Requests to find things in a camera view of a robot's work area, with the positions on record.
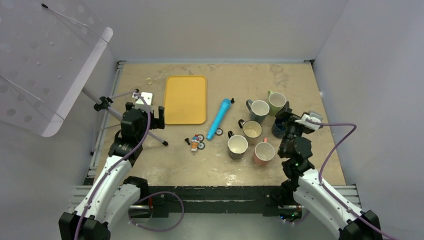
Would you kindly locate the poker chip 100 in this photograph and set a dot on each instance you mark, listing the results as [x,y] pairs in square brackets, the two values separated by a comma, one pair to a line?
[200,137]

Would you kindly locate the light green mug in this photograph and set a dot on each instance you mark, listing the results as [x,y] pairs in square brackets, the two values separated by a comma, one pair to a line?
[276,102]

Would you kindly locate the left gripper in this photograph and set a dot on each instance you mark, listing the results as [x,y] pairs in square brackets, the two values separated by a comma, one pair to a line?
[157,122]

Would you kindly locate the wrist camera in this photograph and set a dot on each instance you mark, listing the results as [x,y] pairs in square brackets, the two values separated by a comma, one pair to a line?
[142,99]
[311,120]

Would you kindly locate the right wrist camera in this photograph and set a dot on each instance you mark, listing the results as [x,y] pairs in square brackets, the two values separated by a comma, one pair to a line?
[311,120]

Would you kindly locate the cream mug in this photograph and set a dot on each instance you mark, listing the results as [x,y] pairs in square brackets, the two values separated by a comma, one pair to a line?
[251,130]

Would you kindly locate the yellow tray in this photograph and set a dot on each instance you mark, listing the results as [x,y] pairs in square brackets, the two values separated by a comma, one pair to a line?
[185,100]

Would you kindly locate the pink mug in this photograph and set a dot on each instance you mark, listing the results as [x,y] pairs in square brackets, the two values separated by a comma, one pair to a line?
[263,153]

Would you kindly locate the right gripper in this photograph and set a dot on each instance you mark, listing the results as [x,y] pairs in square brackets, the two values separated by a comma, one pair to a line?
[285,113]

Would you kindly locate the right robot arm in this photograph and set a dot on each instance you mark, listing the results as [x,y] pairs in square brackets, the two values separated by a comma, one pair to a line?
[306,186]

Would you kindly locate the dark blue mug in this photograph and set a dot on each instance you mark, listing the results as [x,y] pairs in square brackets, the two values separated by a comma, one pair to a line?
[278,128]

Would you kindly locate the white perforated panel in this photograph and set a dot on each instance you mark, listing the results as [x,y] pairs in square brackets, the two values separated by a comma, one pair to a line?
[48,50]

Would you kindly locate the grey mug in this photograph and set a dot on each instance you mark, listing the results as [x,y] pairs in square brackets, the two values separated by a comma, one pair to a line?
[258,110]

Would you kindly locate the ice cream cone toy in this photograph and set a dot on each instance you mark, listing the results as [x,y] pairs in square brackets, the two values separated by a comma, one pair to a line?
[195,143]

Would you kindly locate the black mug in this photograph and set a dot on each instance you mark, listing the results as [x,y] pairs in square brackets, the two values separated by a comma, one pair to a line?
[237,145]

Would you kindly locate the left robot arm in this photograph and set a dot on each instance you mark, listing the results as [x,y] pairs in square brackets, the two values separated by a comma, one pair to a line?
[113,192]

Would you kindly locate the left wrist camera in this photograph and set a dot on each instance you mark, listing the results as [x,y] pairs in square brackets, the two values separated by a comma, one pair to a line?
[142,99]

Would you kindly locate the poker chip 50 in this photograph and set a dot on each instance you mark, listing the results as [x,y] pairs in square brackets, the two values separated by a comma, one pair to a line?
[201,146]

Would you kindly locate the blue toy microphone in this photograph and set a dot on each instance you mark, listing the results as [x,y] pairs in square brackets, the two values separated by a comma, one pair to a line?
[224,107]

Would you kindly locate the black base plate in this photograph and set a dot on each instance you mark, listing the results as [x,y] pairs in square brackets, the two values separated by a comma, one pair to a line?
[268,201]

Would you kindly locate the poker chip by microphone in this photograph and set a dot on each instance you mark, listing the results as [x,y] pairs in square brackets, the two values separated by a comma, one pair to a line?
[219,132]

